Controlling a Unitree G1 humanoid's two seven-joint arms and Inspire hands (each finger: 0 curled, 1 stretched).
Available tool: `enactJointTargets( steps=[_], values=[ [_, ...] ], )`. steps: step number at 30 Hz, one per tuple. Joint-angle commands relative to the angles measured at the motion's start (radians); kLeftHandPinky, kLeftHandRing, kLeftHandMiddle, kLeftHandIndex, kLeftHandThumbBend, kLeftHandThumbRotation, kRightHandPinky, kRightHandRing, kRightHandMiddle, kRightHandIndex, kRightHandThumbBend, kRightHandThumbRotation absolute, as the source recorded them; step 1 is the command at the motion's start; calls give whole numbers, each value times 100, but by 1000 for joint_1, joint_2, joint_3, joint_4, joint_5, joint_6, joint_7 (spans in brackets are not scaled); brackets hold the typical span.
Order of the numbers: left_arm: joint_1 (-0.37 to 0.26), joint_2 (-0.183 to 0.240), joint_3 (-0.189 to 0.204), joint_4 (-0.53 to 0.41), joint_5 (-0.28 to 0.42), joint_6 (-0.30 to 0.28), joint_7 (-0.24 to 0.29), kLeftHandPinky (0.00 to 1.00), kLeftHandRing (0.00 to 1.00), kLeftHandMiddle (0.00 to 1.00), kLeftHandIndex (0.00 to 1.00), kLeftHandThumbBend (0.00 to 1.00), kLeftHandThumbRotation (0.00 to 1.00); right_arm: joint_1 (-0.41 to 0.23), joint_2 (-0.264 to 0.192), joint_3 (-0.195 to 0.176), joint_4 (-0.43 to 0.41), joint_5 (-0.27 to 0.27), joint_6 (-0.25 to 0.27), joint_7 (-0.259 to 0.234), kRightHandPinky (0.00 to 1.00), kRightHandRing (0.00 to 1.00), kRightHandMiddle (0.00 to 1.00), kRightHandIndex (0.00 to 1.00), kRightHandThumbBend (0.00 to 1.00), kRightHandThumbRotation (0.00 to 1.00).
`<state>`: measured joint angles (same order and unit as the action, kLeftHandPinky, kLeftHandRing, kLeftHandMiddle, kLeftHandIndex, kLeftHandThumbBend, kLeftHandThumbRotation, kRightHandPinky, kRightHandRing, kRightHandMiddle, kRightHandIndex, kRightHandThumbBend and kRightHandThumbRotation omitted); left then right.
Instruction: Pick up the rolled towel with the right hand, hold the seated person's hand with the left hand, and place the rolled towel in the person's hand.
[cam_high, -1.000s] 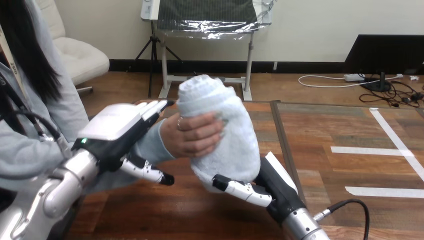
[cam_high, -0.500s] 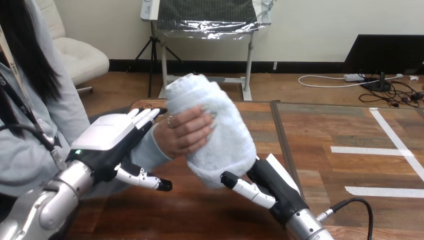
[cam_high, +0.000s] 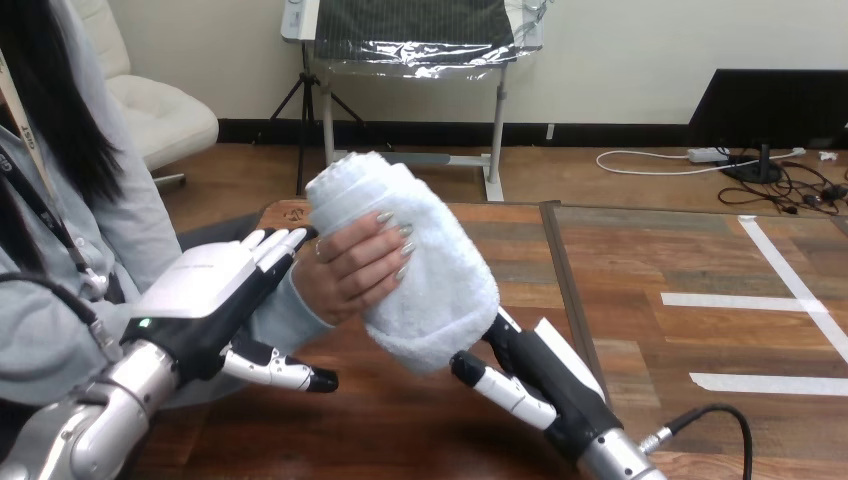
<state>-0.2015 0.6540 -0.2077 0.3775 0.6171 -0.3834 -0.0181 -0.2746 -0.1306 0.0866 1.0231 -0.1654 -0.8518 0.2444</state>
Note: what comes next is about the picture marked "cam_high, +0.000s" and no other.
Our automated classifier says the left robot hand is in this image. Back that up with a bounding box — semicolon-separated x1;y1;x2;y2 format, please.
119;227;340;395

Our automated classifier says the person's forearm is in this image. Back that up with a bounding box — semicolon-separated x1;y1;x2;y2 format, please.
247;264;335;356

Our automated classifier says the person's hand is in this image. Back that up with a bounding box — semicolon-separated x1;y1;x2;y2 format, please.
291;210;417;327

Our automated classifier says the person's body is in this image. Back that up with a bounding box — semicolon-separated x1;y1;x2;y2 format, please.
0;0;266;480

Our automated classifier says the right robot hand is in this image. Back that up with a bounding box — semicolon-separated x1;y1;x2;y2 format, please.
449;306;625;466

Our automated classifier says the black tripod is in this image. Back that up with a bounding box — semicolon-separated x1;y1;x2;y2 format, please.
267;43;368;196

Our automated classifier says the black cable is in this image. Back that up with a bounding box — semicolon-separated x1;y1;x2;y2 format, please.
638;403;755;480
0;271;125;364

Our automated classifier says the dark screen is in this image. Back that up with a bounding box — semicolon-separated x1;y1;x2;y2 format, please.
686;68;848;185

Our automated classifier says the tangle of cables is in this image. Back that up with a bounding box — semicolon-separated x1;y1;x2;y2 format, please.
594;146;848;217

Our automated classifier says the white cushioned chair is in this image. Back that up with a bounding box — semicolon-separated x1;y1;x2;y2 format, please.
70;0;221;190

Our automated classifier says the white towel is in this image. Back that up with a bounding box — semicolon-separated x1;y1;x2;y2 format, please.
305;150;501;377

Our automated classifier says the foil sheet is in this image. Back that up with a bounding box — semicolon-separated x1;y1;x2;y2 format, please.
311;0;552;80

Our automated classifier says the white power strip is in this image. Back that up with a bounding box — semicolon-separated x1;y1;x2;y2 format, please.
686;146;732;165

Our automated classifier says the white desk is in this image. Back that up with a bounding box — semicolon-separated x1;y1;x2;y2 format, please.
280;0;546;203

